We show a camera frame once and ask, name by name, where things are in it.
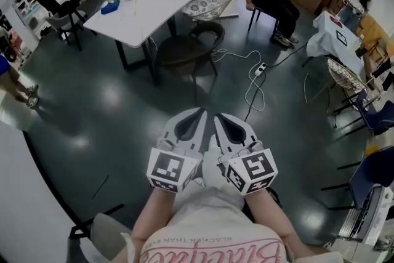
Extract table with white cloth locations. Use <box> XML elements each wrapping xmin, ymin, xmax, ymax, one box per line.
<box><xmin>306</xmin><ymin>10</ymin><xmax>367</xmax><ymax>78</ymax></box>

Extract white flat board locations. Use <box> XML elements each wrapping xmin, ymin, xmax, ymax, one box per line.
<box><xmin>203</xmin><ymin>0</ymin><xmax>240</xmax><ymax>19</ymax></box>

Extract white marble table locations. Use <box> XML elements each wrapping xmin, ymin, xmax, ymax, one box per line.
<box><xmin>83</xmin><ymin>0</ymin><xmax>197</xmax><ymax>86</ymax></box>

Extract navy plastic chair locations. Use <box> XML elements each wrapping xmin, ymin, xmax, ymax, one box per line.
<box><xmin>334</xmin><ymin>89</ymin><xmax>394</xmax><ymax>136</ymax></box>
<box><xmin>321</xmin><ymin>146</ymin><xmax>394</xmax><ymax>210</ymax></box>

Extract dark round chair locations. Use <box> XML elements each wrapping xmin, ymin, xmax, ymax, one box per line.
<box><xmin>156</xmin><ymin>20</ymin><xmax>226</xmax><ymax>104</ymax></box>

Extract black cable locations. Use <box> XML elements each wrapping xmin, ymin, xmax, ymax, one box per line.
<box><xmin>244</xmin><ymin>42</ymin><xmax>308</xmax><ymax>123</ymax></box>

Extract white metal heater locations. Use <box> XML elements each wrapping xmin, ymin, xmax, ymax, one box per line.
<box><xmin>337</xmin><ymin>184</ymin><xmax>394</xmax><ymax>244</ymax></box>

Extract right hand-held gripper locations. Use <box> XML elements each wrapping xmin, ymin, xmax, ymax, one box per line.
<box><xmin>214</xmin><ymin>113</ymin><xmax>279</xmax><ymax>196</ymax></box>

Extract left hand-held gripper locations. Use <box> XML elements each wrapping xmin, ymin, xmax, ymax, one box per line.
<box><xmin>146</xmin><ymin>107</ymin><xmax>209</xmax><ymax>194</ymax></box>

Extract gold wire chair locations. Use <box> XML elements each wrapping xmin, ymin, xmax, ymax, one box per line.
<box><xmin>304</xmin><ymin>57</ymin><xmax>369</xmax><ymax>115</ymax></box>

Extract person's right forearm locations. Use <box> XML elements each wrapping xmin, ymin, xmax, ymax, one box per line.
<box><xmin>244</xmin><ymin>192</ymin><xmax>308</xmax><ymax>256</ymax></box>

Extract white pink-print shirt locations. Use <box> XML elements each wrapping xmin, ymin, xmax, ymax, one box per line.
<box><xmin>123</xmin><ymin>218</ymin><xmax>296</xmax><ymax>263</ymax></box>

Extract blue cloth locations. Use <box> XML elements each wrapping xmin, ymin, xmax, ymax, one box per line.
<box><xmin>100</xmin><ymin>1</ymin><xmax>121</xmax><ymax>15</ymax></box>

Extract person's left forearm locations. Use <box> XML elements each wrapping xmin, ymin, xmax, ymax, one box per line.
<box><xmin>131</xmin><ymin>187</ymin><xmax>182</xmax><ymax>249</ymax></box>

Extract white power strip with cable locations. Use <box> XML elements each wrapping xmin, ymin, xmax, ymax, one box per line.
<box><xmin>212</xmin><ymin>49</ymin><xmax>265</xmax><ymax>111</ymax></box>

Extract wicker chair with floral cushion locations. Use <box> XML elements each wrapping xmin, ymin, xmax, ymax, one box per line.
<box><xmin>181</xmin><ymin>0</ymin><xmax>238</xmax><ymax>22</ymax></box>

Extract light grey chair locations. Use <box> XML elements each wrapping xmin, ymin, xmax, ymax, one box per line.
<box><xmin>66</xmin><ymin>212</ymin><xmax>133</xmax><ymax>263</ymax></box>

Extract black office chair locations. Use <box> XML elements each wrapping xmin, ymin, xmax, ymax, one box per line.
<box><xmin>36</xmin><ymin>0</ymin><xmax>90</xmax><ymax>52</ymax></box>

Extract person's light trousers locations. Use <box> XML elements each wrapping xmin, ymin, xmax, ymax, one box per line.
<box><xmin>171</xmin><ymin>134</ymin><xmax>256</xmax><ymax>225</ymax></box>

